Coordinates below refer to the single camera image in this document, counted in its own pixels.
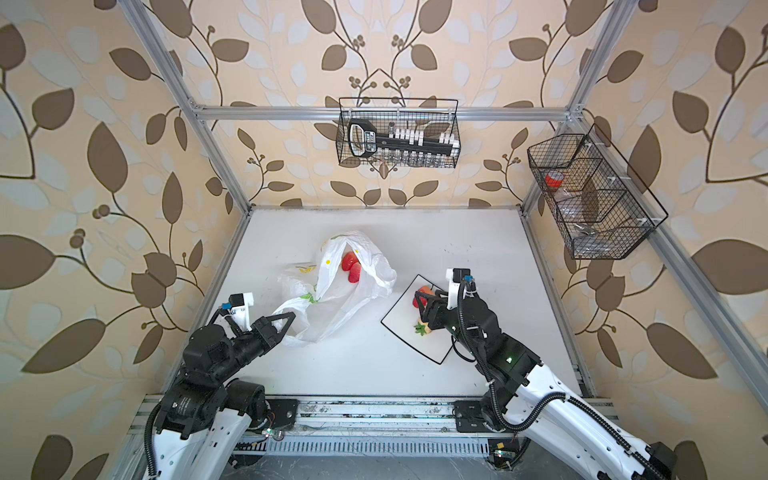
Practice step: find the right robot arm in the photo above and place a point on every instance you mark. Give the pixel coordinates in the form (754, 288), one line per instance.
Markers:
(524, 396)

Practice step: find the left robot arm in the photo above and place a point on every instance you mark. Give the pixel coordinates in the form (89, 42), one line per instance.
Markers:
(192, 432)

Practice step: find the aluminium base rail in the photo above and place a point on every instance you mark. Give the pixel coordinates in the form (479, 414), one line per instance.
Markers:
(362, 426)

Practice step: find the red item in right basket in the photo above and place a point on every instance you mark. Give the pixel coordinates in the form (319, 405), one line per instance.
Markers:
(554, 179)

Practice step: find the red fake fruit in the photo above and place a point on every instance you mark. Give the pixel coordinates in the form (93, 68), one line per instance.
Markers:
(354, 274)
(348, 261)

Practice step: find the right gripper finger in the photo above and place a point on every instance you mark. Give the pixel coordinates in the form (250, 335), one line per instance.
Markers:
(423, 296)
(426, 313)

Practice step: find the red fake apple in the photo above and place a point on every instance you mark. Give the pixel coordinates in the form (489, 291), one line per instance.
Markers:
(423, 287)

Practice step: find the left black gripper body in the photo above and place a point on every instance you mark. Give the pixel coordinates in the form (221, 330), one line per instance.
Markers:
(255, 343)

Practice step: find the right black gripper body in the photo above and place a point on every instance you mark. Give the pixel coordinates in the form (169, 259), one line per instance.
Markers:
(444, 318)

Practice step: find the white tray black rim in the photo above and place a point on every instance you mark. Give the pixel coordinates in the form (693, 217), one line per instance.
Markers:
(401, 318)

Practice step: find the black wire basket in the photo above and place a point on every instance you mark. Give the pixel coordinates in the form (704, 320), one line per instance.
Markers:
(604, 209)
(432, 113)

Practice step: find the back black wire basket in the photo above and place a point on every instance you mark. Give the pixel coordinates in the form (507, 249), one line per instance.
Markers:
(432, 113)

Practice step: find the black handled tool in basket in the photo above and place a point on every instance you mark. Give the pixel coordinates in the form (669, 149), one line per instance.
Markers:
(408, 145)

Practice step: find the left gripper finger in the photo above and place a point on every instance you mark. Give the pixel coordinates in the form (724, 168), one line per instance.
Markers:
(284, 319)
(280, 333)

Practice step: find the white plastic bag fruit print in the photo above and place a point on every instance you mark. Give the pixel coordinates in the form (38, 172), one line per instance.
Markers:
(319, 292)

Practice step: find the right black wire basket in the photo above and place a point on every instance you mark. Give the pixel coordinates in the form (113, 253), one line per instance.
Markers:
(604, 209)

